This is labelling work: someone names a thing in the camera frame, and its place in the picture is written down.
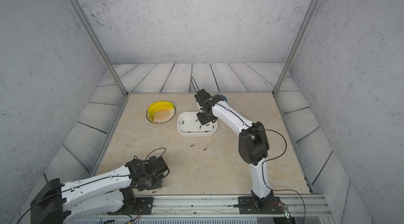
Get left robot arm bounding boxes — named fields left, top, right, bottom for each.
left=27, top=156, right=170, bottom=224

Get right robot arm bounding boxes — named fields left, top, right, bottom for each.
left=195, top=89, right=274, bottom=201

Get white storage box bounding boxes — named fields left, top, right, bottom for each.
left=177, top=111, right=217, bottom=137

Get blue bowl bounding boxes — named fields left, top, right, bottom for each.
left=220, top=95, right=227, bottom=102

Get patterned plate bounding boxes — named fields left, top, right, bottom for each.
left=146, top=108, right=176, bottom=124

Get yellow bananas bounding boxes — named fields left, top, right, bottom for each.
left=147, top=101, right=175, bottom=122

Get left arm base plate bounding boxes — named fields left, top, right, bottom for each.
left=107, top=197, right=154, bottom=216

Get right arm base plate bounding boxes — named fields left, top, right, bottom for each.
left=235, top=196, right=285, bottom=215

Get aluminium rail frame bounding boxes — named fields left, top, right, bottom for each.
left=62, top=192, right=335, bottom=224

